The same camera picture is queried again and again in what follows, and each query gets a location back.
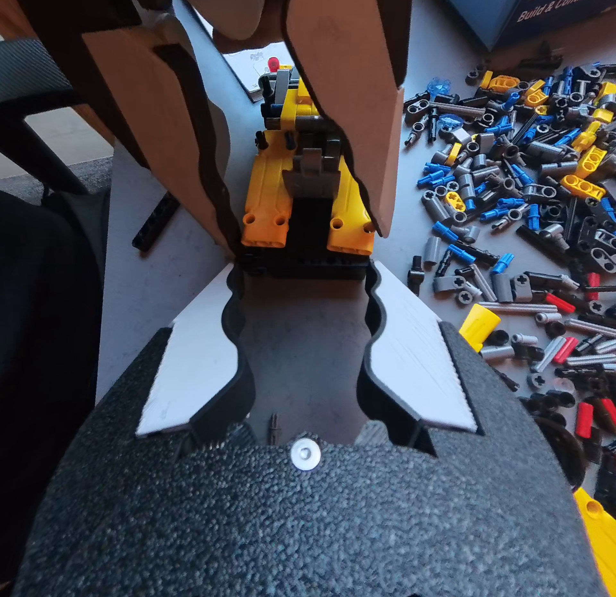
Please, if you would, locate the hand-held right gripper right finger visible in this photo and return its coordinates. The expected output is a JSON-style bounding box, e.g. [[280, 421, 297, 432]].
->
[[357, 259, 478, 448]]

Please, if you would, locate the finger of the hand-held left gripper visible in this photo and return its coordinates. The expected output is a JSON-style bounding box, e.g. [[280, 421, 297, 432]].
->
[[81, 31, 244, 262], [280, 0, 406, 239]]

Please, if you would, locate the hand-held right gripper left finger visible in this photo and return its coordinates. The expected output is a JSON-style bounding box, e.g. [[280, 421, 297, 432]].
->
[[136, 262, 257, 446]]

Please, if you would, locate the long black holed beam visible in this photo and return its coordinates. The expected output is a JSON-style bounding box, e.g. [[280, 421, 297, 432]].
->
[[132, 190, 181, 252]]

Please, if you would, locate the yellow toy vehicle model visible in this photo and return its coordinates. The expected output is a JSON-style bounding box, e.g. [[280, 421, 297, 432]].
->
[[241, 55, 378, 280]]

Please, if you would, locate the grey desk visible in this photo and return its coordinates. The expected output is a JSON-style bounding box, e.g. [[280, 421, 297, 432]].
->
[[95, 0, 616, 516]]

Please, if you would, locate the black office chair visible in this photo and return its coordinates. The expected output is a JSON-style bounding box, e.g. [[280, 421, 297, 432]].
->
[[0, 38, 114, 195]]

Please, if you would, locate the yellow curved panel piece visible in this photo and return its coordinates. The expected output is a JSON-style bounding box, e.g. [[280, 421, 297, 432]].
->
[[458, 303, 502, 353]]

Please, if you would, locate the white instruction booklet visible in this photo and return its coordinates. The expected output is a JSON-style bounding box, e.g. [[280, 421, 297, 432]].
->
[[226, 43, 294, 104]]

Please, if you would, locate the blue cardboard kit box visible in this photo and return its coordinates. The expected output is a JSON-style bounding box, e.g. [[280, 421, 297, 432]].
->
[[433, 0, 616, 51]]

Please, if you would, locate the person's dark clothing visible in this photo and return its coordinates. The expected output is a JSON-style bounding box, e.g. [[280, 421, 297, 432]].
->
[[0, 190, 109, 597]]

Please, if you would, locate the pile of small building pieces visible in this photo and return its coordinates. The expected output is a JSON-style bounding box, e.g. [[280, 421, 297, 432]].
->
[[403, 63, 616, 511]]

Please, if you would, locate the pile of yellow beams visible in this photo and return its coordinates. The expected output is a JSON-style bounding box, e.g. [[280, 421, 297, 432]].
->
[[573, 486, 616, 583]]

